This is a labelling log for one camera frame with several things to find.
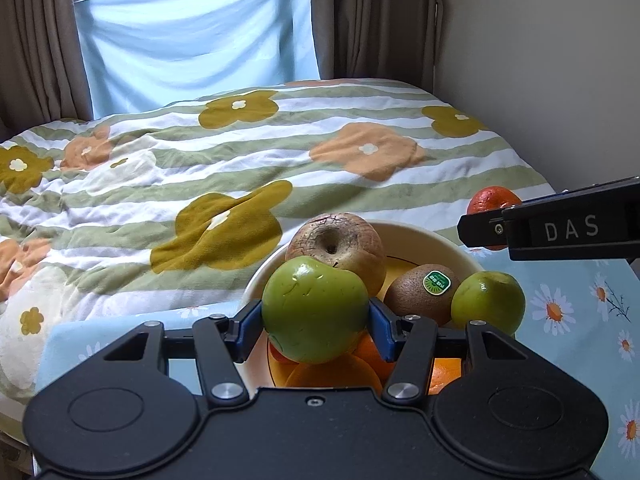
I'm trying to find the brown kiwi with sticker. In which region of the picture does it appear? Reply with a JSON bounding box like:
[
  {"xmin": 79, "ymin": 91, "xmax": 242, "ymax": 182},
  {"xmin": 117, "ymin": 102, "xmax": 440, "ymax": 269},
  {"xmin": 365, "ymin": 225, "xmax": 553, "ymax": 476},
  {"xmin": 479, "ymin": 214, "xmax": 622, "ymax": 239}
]
[{"xmin": 383, "ymin": 263, "xmax": 462, "ymax": 326}]

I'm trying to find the light blue window cloth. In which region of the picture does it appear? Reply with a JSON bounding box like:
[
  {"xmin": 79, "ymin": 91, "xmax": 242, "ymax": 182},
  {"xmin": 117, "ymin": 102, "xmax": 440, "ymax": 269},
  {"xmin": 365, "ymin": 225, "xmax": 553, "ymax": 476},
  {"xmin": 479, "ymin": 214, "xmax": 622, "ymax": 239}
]
[{"xmin": 74, "ymin": 0, "xmax": 322, "ymax": 122}]

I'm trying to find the striped flower print blanket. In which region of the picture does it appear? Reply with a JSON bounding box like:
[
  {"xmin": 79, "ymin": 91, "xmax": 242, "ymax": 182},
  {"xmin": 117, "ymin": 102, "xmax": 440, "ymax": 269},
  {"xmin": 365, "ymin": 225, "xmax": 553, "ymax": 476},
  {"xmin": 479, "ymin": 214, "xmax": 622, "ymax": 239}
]
[{"xmin": 0, "ymin": 77, "xmax": 559, "ymax": 433}]

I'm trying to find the blue daisy print tablecloth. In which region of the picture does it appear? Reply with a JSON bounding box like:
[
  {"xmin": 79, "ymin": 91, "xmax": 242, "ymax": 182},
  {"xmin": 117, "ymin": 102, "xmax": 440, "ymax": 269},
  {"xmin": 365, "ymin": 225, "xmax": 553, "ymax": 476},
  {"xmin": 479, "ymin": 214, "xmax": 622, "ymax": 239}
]
[{"xmin": 42, "ymin": 247, "xmax": 640, "ymax": 480}]

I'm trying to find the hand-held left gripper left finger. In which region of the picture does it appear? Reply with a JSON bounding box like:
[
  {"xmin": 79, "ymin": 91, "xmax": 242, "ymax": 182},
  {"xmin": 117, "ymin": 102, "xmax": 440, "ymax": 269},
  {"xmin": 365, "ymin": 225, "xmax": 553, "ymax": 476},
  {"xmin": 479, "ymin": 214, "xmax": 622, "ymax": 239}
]
[{"xmin": 104, "ymin": 299, "xmax": 264, "ymax": 402}]

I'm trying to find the small mandarin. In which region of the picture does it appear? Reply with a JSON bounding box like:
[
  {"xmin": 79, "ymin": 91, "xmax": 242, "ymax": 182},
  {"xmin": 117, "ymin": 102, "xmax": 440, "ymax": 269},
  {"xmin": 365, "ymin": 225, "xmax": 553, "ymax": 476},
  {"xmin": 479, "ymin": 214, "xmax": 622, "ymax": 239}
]
[{"xmin": 466, "ymin": 186, "xmax": 524, "ymax": 252}]

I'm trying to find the large orange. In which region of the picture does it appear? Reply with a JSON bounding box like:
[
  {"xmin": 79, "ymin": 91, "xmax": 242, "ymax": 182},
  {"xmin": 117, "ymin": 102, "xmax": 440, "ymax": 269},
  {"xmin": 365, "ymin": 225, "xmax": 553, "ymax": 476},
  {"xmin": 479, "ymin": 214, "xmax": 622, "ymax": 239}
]
[
  {"xmin": 350, "ymin": 332, "xmax": 461, "ymax": 396},
  {"xmin": 285, "ymin": 353, "xmax": 384, "ymax": 389}
]

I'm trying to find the large green apple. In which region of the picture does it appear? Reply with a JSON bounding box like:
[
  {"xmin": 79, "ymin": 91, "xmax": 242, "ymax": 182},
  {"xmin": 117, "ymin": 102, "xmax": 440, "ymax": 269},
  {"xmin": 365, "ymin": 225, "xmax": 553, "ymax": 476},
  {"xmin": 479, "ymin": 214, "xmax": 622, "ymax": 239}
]
[{"xmin": 261, "ymin": 255, "xmax": 371, "ymax": 365}]

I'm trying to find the brown curtain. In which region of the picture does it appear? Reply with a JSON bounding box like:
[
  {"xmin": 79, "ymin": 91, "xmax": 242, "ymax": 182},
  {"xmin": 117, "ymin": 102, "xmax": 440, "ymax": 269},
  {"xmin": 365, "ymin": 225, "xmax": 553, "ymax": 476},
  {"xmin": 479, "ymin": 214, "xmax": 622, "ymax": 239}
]
[
  {"xmin": 310, "ymin": 0, "xmax": 444, "ymax": 94},
  {"xmin": 0, "ymin": 0, "xmax": 97, "ymax": 135}
]

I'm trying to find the yellow apple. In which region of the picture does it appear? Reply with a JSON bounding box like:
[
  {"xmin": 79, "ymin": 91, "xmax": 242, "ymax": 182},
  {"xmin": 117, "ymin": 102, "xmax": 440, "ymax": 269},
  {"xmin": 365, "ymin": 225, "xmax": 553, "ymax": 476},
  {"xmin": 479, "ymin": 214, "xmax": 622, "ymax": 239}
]
[{"xmin": 285, "ymin": 213, "xmax": 388, "ymax": 297}]

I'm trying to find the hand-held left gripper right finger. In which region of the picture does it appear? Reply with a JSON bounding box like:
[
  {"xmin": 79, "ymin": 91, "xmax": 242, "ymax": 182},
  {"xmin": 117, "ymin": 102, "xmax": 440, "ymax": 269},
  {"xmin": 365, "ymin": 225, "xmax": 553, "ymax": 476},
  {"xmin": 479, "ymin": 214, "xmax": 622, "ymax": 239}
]
[{"xmin": 368, "ymin": 297, "xmax": 529, "ymax": 404}]

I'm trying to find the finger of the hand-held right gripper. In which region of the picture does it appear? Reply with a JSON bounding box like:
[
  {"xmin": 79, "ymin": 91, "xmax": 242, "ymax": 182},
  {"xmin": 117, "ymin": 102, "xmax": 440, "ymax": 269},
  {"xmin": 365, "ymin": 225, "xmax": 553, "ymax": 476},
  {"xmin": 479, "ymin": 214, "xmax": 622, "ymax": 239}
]
[{"xmin": 457, "ymin": 204, "xmax": 524, "ymax": 250}]

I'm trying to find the small green apple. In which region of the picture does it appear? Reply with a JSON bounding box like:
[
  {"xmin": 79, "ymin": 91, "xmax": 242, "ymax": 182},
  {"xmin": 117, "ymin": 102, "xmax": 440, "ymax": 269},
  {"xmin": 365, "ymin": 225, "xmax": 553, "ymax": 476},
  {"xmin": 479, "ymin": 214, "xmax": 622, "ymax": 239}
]
[{"xmin": 450, "ymin": 271, "xmax": 527, "ymax": 337}]

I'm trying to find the cream ceramic bowl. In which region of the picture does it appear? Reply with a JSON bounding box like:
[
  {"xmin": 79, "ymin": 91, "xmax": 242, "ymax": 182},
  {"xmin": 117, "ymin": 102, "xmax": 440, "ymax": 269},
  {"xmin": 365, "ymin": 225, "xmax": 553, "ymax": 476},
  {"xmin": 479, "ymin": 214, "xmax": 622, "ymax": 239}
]
[{"xmin": 240, "ymin": 219, "xmax": 489, "ymax": 397}]

